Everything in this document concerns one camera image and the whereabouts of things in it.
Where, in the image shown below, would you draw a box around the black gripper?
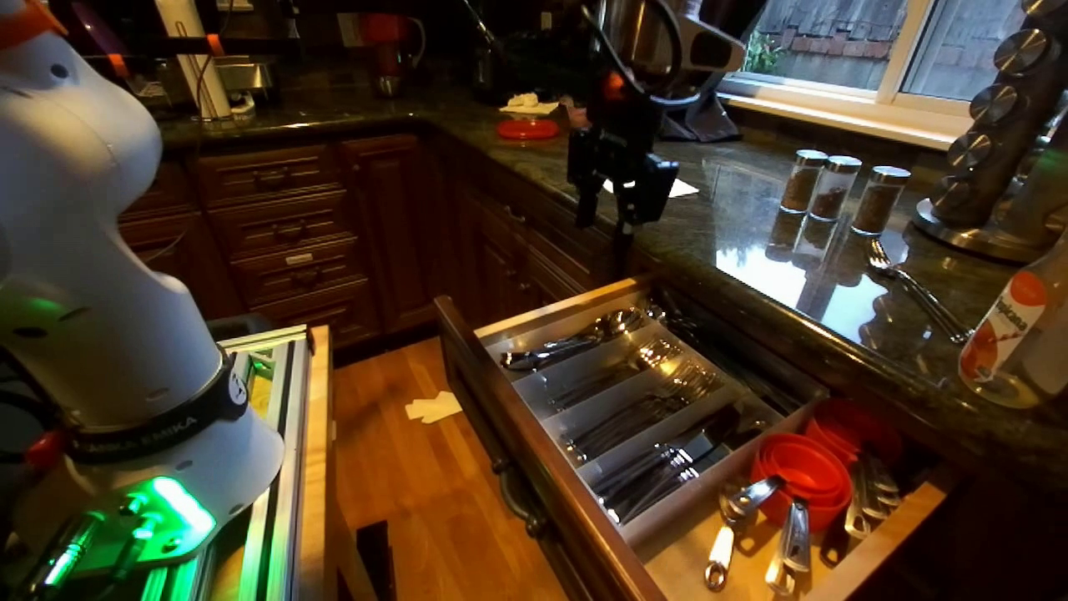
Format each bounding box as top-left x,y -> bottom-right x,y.
597,93 -> 653,260

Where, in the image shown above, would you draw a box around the silver metal kitchen tool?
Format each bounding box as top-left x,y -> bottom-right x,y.
842,461 -> 903,548

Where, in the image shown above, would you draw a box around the metal spice rack carousel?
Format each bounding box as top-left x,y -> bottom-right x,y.
909,0 -> 1068,268

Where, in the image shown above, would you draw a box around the red plastic lid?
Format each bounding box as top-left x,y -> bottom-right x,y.
491,113 -> 564,146

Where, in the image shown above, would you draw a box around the white paper scrap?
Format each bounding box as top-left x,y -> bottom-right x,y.
400,388 -> 466,429

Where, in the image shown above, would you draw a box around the stack of silver forks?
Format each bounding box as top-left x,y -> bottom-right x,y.
531,350 -> 715,429
559,380 -> 737,463

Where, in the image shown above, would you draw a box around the red measuring cup stack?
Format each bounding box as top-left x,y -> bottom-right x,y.
746,430 -> 859,537
804,398 -> 909,472

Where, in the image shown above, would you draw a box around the glass spice jar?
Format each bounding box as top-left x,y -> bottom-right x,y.
848,161 -> 914,241
778,146 -> 832,216
808,150 -> 867,223

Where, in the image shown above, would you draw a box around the wooden kitchen drawer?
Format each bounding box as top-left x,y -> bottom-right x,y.
431,275 -> 962,601

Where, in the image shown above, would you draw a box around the silver utensil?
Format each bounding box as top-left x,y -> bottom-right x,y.
865,251 -> 970,343

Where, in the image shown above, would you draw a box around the white kitchen appliance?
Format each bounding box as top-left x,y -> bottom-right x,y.
145,0 -> 276,126

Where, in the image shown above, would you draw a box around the dark wood base cabinets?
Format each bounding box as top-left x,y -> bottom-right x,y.
121,131 -> 628,350

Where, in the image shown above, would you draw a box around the red kettle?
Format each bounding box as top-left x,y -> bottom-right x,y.
357,12 -> 432,101

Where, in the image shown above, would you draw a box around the stack of silver spoons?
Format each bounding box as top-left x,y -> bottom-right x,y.
498,307 -> 669,379

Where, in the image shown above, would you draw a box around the silver serving utensils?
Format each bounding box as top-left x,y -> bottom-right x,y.
665,299 -> 826,419

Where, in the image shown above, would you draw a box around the grey plastic cutlery tray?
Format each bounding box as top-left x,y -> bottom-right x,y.
473,294 -> 826,548

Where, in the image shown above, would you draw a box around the silver can opener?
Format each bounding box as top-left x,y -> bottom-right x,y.
699,477 -> 779,595

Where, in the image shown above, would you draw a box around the silver handled kitchen tool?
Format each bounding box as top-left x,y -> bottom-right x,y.
764,498 -> 815,598

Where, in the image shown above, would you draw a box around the stack of table knives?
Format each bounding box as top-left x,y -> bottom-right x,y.
592,412 -> 770,527

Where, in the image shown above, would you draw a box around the wooden framed window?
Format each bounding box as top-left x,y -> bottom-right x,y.
718,0 -> 1032,153

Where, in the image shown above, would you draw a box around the bottle with orange label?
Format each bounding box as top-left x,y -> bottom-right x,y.
954,228 -> 1068,412

